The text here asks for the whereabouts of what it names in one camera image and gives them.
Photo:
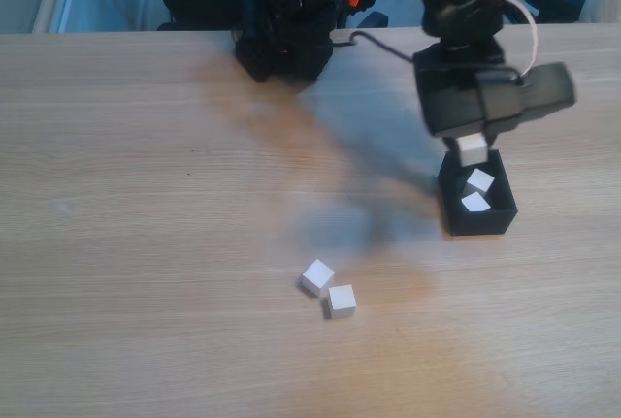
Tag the white cube block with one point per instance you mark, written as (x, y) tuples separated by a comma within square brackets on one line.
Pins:
[(317, 276), (474, 203), (480, 180), (473, 151), (341, 300)]

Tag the black open box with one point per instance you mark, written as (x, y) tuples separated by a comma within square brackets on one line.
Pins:
[(485, 224)]

